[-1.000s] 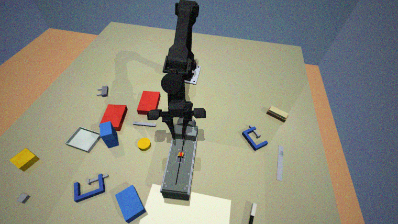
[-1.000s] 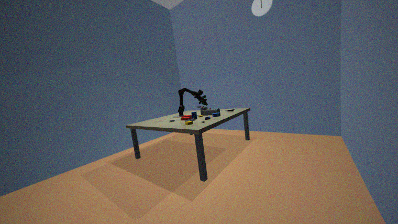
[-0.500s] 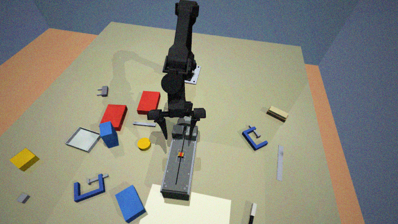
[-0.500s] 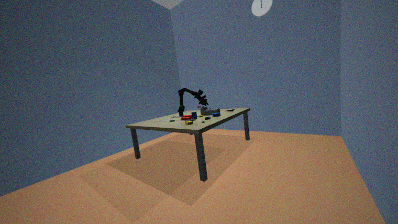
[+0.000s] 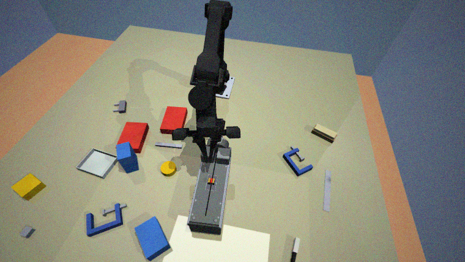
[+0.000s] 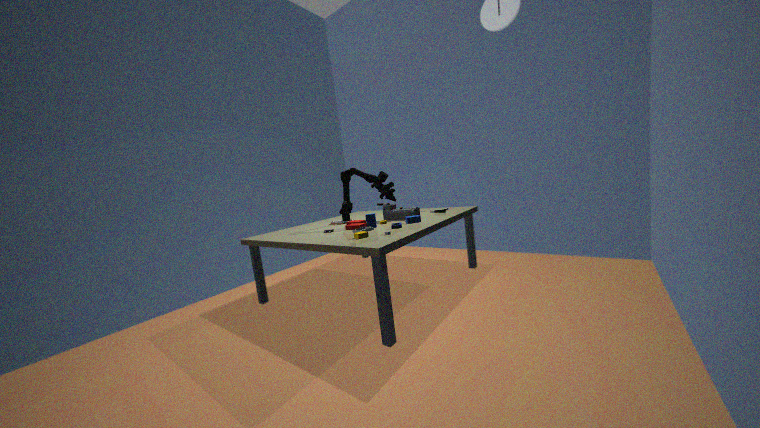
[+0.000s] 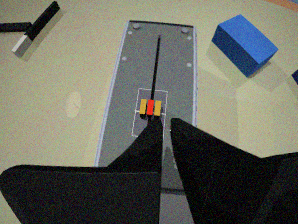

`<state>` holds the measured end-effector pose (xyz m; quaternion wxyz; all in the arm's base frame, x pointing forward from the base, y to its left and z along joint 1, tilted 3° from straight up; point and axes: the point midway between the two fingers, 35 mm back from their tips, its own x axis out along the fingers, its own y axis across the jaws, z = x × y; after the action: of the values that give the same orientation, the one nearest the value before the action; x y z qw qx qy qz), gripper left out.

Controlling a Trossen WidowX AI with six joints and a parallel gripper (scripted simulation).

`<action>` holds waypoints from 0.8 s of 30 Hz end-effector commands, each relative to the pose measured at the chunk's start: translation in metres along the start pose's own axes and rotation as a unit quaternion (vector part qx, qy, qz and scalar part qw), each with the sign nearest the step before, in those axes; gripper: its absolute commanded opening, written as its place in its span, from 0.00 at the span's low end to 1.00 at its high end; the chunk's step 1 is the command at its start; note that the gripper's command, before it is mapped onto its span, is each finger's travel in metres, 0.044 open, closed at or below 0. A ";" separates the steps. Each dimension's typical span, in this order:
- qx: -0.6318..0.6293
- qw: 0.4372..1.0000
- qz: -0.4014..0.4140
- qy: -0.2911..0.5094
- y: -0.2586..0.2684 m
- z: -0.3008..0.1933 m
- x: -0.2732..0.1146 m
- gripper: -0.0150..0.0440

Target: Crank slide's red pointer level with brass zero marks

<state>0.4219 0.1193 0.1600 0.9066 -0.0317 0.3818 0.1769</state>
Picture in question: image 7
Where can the blue c-clamp with grey screw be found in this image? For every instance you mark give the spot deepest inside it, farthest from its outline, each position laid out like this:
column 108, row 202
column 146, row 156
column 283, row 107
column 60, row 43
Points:
column 295, row 75

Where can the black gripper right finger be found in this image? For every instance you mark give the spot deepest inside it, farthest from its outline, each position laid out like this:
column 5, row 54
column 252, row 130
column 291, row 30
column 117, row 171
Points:
column 225, row 185

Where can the blue rectangular block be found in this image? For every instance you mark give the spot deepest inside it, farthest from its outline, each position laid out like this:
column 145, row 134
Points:
column 243, row 44

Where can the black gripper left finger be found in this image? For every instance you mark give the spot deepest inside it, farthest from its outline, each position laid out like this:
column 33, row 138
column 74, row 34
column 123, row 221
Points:
column 124, row 192

